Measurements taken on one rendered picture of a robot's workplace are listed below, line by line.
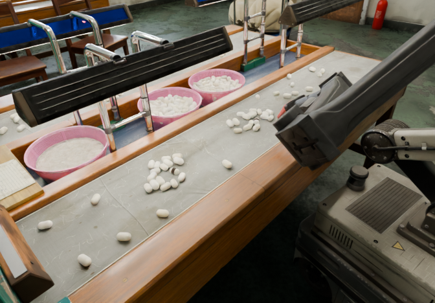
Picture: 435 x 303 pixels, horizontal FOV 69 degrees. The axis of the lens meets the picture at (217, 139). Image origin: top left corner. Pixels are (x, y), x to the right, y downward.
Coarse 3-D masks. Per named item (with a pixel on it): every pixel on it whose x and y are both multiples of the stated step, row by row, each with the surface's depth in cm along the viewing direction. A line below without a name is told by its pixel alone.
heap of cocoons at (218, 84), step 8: (200, 80) 155; (208, 80) 155; (216, 80) 155; (224, 80) 155; (232, 80) 154; (200, 88) 150; (208, 88) 149; (216, 88) 148; (224, 88) 149; (232, 88) 148
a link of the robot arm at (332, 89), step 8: (336, 80) 80; (344, 80) 85; (328, 88) 78; (336, 88) 76; (344, 88) 80; (320, 96) 73; (328, 96) 70; (336, 96) 73; (296, 104) 60; (312, 104) 72; (320, 104) 65; (288, 112) 56; (296, 112) 58; (280, 120) 56; (288, 120) 56; (280, 128) 56; (312, 168) 56
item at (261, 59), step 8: (248, 0) 160; (264, 0) 170; (248, 8) 163; (264, 8) 172; (248, 16) 165; (256, 16) 170; (264, 16) 175; (264, 24) 177; (264, 32) 180; (248, 40) 173; (264, 56) 188; (248, 64) 180; (256, 64) 186
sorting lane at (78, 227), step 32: (320, 64) 169; (352, 64) 168; (192, 128) 120; (224, 128) 119; (160, 160) 104; (192, 160) 104; (96, 192) 93; (128, 192) 92; (160, 192) 92; (192, 192) 92; (32, 224) 83; (64, 224) 83; (96, 224) 83; (128, 224) 82; (160, 224) 82; (64, 256) 75; (96, 256) 75; (64, 288) 68
